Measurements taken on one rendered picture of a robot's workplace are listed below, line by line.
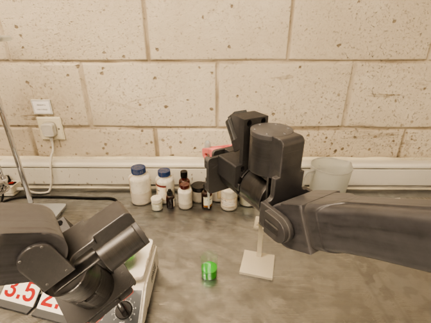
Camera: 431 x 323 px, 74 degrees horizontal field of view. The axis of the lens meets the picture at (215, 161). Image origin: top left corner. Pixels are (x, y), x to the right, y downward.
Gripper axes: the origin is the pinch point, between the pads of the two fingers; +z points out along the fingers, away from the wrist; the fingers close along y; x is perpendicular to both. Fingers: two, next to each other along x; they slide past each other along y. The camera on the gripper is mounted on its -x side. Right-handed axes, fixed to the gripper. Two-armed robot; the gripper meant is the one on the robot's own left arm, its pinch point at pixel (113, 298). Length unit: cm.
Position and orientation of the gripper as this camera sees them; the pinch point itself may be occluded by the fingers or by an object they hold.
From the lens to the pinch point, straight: 58.3
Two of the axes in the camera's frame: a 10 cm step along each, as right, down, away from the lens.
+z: 0.2, 5.7, 8.2
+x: 6.5, 6.2, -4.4
